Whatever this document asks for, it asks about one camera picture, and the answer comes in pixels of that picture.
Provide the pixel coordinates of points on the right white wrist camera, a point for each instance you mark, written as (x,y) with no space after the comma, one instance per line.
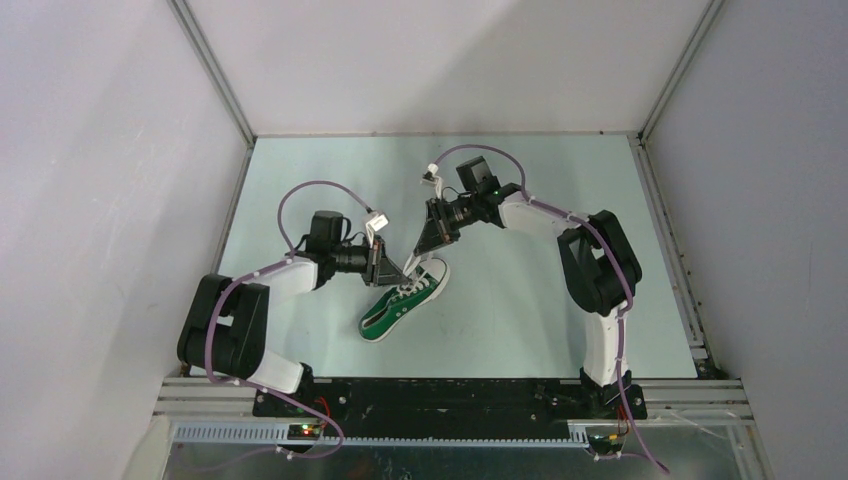
(434,180)

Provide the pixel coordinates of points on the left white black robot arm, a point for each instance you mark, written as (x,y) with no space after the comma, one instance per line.
(226,326)

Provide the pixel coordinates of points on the green canvas sneaker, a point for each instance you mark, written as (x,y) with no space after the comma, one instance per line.
(389,310)

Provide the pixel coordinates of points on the left controller board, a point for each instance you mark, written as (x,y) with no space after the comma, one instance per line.
(304,432)

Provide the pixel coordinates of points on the right controller board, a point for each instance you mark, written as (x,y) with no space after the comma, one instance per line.
(606,445)

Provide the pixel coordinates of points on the controller board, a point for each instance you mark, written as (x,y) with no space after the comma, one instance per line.
(606,445)
(304,432)

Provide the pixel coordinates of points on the grey slotted cable duct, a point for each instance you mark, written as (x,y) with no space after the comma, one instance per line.
(285,434)

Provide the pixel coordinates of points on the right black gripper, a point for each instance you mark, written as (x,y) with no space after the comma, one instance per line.
(439,231)

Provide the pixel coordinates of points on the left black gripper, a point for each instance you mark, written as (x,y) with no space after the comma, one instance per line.
(378,269)

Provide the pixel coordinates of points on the white shoelace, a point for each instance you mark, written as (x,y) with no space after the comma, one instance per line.
(425,275)

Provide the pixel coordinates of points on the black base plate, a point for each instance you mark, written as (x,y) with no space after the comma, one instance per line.
(529,408)

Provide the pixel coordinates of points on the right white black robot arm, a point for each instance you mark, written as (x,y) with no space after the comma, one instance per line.
(599,265)

